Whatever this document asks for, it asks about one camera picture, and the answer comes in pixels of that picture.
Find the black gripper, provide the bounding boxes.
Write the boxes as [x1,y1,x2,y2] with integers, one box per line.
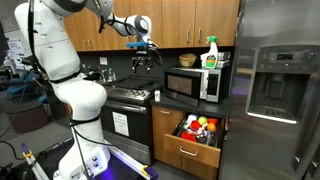
[131,48,154,75]

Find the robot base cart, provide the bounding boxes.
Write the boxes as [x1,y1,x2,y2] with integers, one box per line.
[19,139,159,180]

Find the stainless steel microwave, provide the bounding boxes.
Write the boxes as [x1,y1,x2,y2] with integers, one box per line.
[163,66,224,108]

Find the woven wicker basket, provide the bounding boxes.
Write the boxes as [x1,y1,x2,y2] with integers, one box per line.
[178,53,198,69]

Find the stainless steel gas stove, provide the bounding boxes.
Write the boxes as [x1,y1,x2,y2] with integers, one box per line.
[99,74,164,166]

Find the white paper sign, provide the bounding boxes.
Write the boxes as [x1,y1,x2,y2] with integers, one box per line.
[112,111,130,138]

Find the white plastic cup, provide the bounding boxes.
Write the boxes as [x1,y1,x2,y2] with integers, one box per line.
[184,114,199,129]

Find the white green spray bottle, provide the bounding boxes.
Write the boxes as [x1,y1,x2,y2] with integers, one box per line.
[200,35,220,70]

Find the red plastic cup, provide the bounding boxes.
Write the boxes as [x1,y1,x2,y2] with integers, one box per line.
[189,120,202,132]

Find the yellow green toy fruit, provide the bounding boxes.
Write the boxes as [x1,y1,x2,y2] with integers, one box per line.
[197,115,208,126]

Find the silver white package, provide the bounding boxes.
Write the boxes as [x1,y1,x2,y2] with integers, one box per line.
[217,51,232,69]

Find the orange toy fruit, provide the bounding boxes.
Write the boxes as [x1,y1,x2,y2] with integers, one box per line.
[206,122,217,133]

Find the round dark ottoman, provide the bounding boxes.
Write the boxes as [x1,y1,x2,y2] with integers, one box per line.
[6,101,49,134]

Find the blue chair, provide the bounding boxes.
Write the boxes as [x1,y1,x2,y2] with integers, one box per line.
[5,71,38,101]

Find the white whiteboard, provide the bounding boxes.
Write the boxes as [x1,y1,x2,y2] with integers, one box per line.
[4,29,29,71]

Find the stainless steel refrigerator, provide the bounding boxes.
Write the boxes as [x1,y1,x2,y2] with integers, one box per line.
[218,0,320,180]

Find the blue wrist camera block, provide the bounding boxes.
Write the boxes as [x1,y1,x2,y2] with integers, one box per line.
[125,40,150,49]

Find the wooden wall cabinets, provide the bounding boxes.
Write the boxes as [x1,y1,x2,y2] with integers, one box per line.
[63,0,240,53]

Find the black camera on tripod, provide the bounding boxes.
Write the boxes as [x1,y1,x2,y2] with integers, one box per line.
[20,55,37,68]

